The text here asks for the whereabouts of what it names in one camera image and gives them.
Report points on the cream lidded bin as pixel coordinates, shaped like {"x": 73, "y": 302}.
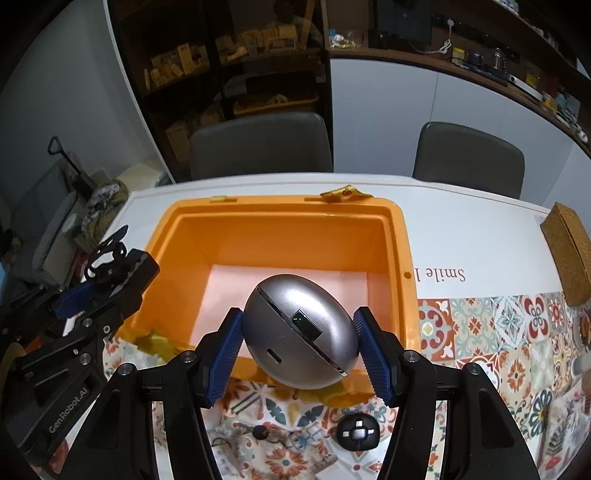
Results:
{"x": 138, "y": 174}

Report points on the grey cushion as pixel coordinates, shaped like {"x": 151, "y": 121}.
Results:
{"x": 46, "y": 230}

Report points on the dark wooden shelf unit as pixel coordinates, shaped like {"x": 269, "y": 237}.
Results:
{"x": 221, "y": 69}

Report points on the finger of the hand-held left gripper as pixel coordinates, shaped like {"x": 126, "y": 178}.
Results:
{"x": 74, "y": 299}
{"x": 131, "y": 281}

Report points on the cardboard box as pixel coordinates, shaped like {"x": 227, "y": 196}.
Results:
{"x": 178, "y": 143}

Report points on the patterned cloth bag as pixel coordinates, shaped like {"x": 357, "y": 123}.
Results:
{"x": 104, "y": 196}

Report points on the key bunch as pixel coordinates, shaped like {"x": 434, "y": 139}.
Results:
{"x": 259, "y": 432}

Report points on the yellow tray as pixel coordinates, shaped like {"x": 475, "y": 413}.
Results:
{"x": 277, "y": 107}

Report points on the silver egg-shaped device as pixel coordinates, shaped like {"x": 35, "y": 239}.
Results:
{"x": 286, "y": 318}

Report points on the patterned tile table mat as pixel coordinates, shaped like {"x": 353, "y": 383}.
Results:
{"x": 485, "y": 332}

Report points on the pink foam liner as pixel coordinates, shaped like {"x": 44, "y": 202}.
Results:
{"x": 231, "y": 286}

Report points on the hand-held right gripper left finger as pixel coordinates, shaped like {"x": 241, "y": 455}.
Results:
{"x": 226, "y": 357}

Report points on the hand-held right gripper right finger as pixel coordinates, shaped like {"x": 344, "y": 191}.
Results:
{"x": 375, "y": 357}

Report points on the grey chair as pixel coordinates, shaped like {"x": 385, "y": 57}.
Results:
{"x": 258, "y": 147}
{"x": 466, "y": 157}

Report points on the cork block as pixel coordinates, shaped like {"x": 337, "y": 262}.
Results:
{"x": 570, "y": 254}

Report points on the black monitor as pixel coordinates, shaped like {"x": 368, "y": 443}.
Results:
{"x": 401, "y": 21}

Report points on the orange plastic box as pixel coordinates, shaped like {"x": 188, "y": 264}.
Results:
{"x": 286, "y": 235}

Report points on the black round remote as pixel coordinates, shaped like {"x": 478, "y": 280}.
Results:
{"x": 358, "y": 431}

